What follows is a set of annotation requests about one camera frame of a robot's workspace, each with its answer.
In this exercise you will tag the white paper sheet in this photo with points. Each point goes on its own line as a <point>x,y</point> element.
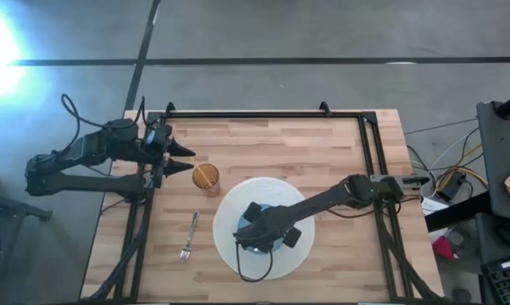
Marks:
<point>434,206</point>

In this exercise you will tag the red packet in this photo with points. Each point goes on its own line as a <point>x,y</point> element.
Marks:
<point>443,247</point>

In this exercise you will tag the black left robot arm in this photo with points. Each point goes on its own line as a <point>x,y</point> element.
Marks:
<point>90,185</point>

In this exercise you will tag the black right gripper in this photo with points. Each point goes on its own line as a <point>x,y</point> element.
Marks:
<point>267,229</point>

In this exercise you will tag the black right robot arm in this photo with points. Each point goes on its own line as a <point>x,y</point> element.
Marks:
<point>331,197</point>

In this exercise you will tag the light blue bowl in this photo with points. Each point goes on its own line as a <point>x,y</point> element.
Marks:
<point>245,220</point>

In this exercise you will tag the black aluminium table frame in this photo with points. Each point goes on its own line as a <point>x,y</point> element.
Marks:
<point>367,148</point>

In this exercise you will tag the silver fork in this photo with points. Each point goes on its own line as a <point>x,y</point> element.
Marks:
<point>190,235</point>

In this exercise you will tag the white round woven placemat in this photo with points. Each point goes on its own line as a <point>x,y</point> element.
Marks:
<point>238,192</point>

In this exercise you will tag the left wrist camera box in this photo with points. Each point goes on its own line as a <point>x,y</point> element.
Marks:
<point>151,137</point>

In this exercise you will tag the amber faceted plastic tumbler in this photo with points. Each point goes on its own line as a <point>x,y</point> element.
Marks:
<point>206,181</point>

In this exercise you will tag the black tripod stand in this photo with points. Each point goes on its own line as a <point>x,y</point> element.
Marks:
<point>13,209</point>

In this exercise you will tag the grey cart table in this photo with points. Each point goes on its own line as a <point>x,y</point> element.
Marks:
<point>502,161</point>

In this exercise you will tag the black power box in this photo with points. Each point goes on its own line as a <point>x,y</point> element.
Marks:
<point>452,186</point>

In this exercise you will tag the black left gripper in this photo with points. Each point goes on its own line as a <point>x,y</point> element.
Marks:
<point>162,152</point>

